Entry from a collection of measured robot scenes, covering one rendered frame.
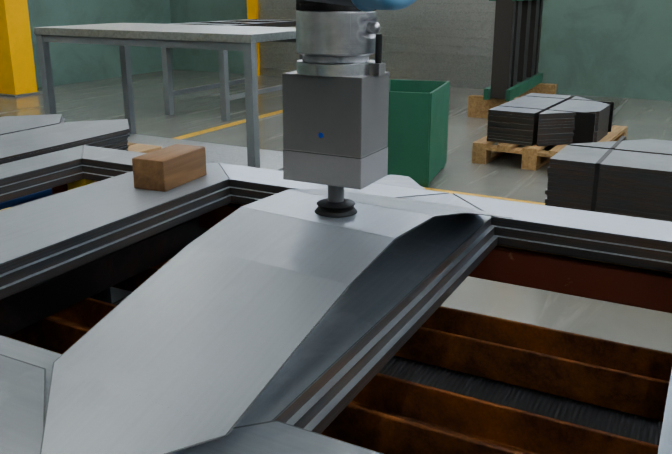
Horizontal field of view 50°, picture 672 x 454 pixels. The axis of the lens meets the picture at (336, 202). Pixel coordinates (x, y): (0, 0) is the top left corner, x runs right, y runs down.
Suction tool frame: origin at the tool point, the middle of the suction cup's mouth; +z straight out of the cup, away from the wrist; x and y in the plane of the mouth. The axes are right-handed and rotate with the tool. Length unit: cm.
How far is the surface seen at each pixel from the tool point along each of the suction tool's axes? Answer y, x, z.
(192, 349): 1.0, 22.2, 4.1
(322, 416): -7.9, 17.6, 9.9
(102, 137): 84, -53, 8
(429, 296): -7.7, -7.4, 9.3
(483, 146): 101, -419, 79
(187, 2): 664, -819, -8
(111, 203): 44.2, -14.1, 7.5
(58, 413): 7.2, 30.0, 7.0
